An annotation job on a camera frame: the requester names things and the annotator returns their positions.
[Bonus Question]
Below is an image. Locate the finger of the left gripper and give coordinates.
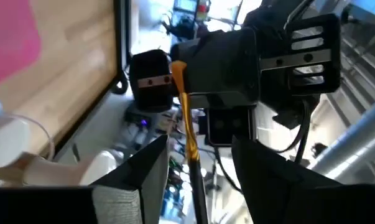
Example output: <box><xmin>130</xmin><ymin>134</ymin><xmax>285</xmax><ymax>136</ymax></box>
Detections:
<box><xmin>170</xmin><ymin>39</ymin><xmax>201</xmax><ymax>62</ymax></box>
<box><xmin>187</xmin><ymin>27</ymin><xmax>261</xmax><ymax>101</ymax></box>

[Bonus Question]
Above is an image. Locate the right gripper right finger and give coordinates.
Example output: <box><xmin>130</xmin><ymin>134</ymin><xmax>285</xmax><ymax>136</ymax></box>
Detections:
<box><xmin>231</xmin><ymin>136</ymin><xmax>342</xmax><ymax>224</ymax></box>

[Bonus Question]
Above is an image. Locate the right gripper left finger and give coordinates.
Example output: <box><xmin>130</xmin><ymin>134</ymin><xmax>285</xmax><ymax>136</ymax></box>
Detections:
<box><xmin>90</xmin><ymin>134</ymin><xmax>170</xmax><ymax>224</ymax></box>

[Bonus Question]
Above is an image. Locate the dark-handled paintbrush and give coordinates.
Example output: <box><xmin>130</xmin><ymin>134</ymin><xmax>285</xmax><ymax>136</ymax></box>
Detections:
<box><xmin>170</xmin><ymin>60</ymin><xmax>210</xmax><ymax>224</ymax></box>

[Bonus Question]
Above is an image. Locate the grey metal pipe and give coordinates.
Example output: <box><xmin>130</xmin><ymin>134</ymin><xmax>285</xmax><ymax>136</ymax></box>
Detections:
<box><xmin>311</xmin><ymin>95</ymin><xmax>375</xmax><ymax>183</ymax></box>

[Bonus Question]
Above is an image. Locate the white dome glass jar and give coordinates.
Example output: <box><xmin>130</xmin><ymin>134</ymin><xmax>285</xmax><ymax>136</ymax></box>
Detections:
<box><xmin>0</xmin><ymin>113</ymin><xmax>82</xmax><ymax>187</ymax></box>

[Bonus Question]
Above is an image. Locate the pink plastic tray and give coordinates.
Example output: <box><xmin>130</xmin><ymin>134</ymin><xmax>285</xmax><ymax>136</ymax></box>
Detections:
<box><xmin>0</xmin><ymin>0</ymin><xmax>42</xmax><ymax>88</ymax></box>

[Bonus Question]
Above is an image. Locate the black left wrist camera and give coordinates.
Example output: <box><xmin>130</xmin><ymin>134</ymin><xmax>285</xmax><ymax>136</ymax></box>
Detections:
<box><xmin>205</xmin><ymin>107</ymin><xmax>257</xmax><ymax>147</ymax></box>

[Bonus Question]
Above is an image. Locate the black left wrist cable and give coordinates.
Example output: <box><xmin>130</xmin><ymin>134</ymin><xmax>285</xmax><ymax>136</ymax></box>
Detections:
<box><xmin>213</xmin><ymin>98</ymin><xmax>312</xmax><ymax>194</ymax></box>

